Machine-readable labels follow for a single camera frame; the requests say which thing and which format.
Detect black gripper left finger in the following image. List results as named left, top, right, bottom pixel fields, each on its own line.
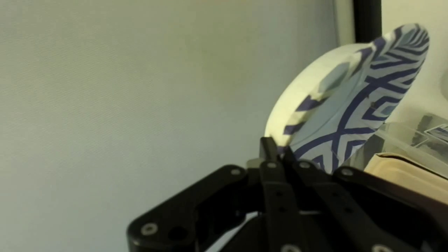
left=125, top=138, right=303, bottom=252

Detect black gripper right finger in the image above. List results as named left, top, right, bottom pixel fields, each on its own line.
left=281, top=149, right=448, bottom=252

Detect beige takeout container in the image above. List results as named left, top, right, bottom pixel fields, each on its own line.
left=363, top=153, right=448, bottom=203

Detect blue patterned paper bowl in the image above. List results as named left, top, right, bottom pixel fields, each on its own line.
left=264, top=24, right=429, bottom=174

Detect clear plastic bin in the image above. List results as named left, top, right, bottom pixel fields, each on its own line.
left=348, top=111, right=448, bottom=181

